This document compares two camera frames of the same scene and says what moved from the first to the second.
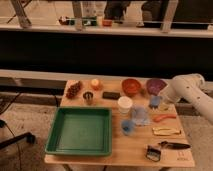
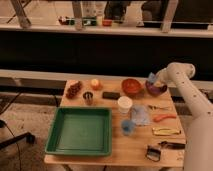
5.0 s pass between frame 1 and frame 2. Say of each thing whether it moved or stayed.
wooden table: stayed
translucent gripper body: moved
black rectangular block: stayed
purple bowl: stayed
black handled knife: stayed
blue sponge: moved
